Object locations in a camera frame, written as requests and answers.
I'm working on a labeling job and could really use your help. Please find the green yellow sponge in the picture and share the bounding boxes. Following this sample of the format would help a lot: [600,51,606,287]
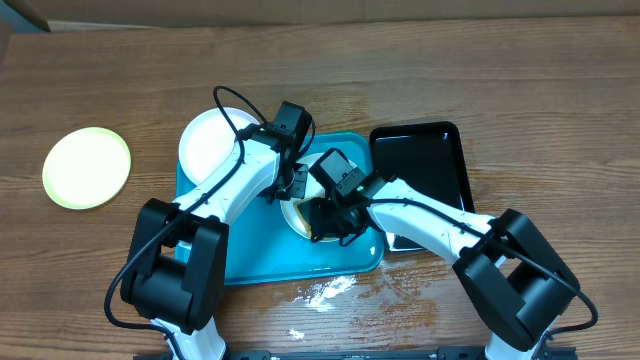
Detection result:
[294,198,312,238]

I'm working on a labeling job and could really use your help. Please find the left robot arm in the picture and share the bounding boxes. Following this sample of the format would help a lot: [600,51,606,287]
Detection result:
[104,137,308,359]

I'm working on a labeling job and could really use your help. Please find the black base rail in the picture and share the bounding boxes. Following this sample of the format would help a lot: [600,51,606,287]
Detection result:
[132,345,579,360]

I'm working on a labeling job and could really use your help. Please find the teal plastic tray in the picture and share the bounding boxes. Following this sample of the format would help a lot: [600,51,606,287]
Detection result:
[176,140,384,285]

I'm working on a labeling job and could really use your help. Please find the yellow green rimmed plate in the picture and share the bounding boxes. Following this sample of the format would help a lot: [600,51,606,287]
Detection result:
[42,127,132,210]

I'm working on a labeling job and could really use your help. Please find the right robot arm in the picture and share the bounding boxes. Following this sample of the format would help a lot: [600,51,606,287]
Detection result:
[296,177,580,359]

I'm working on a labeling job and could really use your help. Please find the white plate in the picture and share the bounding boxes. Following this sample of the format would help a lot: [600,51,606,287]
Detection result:
[178,108,235,185]
[280,153,338,241]

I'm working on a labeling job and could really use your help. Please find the black rectangular tray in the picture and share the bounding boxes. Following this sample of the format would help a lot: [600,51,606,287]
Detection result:
[368,120,476,254]

